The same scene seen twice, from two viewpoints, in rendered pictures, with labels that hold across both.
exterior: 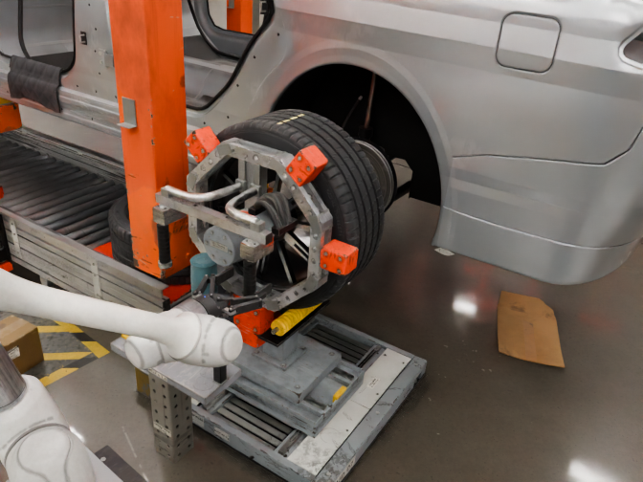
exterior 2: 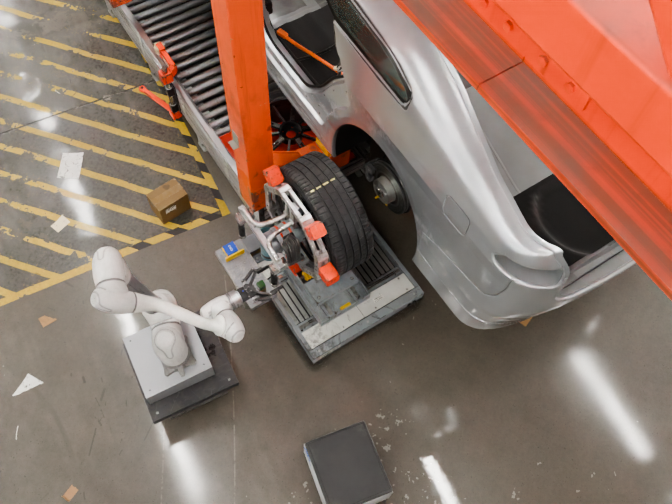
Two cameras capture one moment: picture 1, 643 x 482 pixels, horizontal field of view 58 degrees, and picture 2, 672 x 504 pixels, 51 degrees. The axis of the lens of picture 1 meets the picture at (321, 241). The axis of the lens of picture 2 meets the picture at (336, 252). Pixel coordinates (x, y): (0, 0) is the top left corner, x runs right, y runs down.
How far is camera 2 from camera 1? 2.50 m
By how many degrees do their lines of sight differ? 37
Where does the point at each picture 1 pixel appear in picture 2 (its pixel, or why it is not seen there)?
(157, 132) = (249, 155)
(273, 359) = not seen: hidden behind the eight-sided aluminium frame
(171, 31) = (260, 110)
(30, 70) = not seen: outside the picture
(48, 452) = (165, 342)
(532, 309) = not seen: hidden behind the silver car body
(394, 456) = (367, 349)
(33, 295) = (158, 308)
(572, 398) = (511, 350)
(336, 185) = (332, 242)
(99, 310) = (182, 316)
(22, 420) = (158, 319)
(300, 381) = (322, 293)
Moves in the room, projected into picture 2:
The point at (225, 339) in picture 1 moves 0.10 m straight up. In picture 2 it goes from (234, 336) to (232, 328)
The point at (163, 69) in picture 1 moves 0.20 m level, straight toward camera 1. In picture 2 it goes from (254, 129) to (245, 161)
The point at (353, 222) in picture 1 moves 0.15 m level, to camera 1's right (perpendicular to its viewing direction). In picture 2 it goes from (340, 260) to (367, 272)
